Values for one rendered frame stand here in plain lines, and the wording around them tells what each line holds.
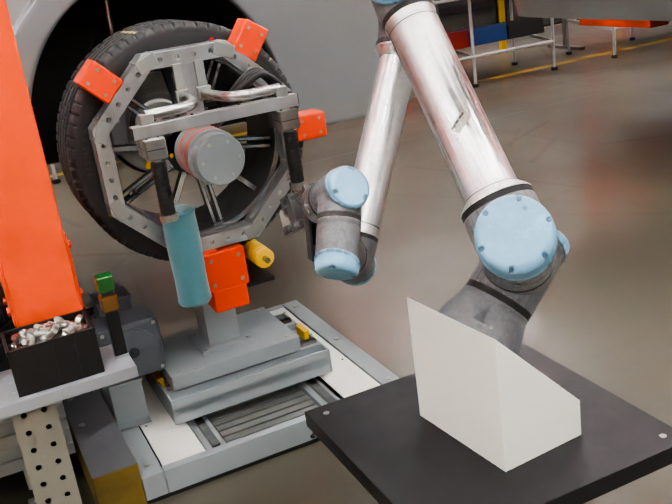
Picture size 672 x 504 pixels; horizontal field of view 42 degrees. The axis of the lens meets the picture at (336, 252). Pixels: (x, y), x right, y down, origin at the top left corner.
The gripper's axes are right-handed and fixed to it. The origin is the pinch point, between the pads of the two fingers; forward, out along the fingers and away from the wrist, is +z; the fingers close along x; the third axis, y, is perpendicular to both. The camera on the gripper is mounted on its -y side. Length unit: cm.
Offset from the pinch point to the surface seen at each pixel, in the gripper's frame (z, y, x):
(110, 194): 30, 26, 30
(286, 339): 57, -25, -13
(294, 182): 9.0, 12.9, -9.8
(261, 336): 64, -21, -8
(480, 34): 383, 151, -391
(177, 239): 23.8, 9.2, 19.3
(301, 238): 194, 15, -90
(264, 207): 33.3, 12.3, -10.0
